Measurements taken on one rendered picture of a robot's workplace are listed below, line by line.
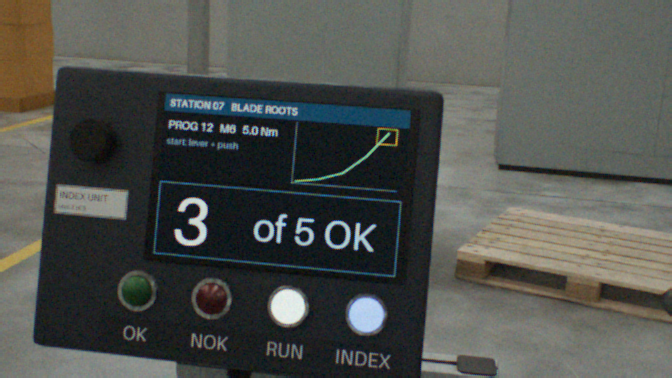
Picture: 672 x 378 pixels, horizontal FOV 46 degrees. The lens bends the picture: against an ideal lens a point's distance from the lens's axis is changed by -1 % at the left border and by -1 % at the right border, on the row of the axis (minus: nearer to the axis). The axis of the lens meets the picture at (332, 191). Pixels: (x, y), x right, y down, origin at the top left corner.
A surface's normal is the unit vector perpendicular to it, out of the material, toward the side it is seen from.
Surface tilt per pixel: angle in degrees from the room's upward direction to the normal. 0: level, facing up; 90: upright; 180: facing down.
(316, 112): 75
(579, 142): 90
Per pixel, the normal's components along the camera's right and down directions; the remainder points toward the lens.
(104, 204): -0.12, -0.03
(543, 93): -0.19, 0.23
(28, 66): 0.98, 0.09
